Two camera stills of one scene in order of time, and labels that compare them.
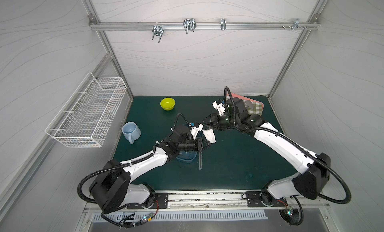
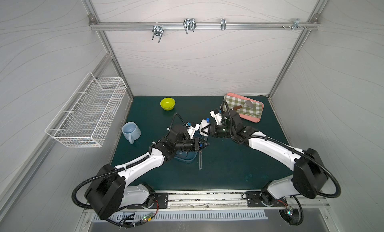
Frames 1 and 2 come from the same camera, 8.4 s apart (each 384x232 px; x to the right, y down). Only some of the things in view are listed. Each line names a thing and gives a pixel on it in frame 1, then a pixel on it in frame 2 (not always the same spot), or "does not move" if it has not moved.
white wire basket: x=86 y=119 does not move
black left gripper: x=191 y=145 does not move
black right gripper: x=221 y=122 to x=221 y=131
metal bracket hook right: x=296 y=24 does not move
